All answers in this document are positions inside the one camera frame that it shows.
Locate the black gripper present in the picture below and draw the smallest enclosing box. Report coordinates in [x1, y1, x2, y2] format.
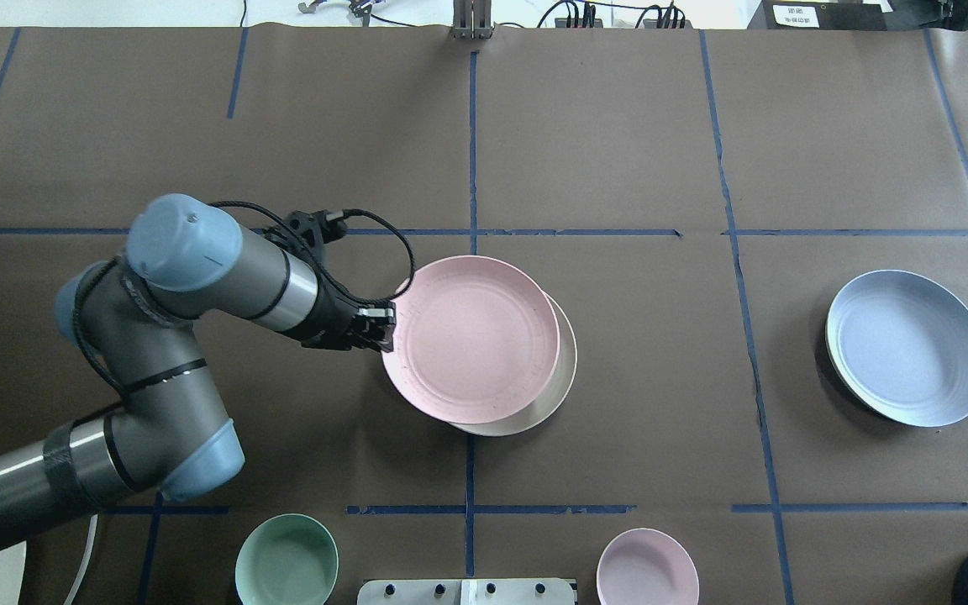
[300, 287, 397, 353]

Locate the pink plate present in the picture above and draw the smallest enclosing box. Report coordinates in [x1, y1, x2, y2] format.
[381, 255, 561, 424]

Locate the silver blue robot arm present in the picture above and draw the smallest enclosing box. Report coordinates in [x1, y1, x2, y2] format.
[0, 194, 404, 551]

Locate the cream plate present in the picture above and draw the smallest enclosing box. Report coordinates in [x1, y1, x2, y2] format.
[450, 295, 579, 437]

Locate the green bowl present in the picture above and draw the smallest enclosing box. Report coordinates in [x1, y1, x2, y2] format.
[234, 513, 339, 604]

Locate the pink bowl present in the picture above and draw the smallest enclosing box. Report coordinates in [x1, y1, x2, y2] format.
[596, 528, 700, 604]

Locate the black box with label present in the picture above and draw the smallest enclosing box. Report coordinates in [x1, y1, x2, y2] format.
[746, 1, 886, 31]

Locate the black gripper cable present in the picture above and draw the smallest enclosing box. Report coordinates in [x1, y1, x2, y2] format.
[211, 200, 417, 305]

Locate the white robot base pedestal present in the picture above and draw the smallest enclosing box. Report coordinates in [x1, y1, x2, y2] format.
[356, 577, 579, 604]

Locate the aluminium frame post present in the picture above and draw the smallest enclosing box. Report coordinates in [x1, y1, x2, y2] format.
[450, 0, 494, 39]

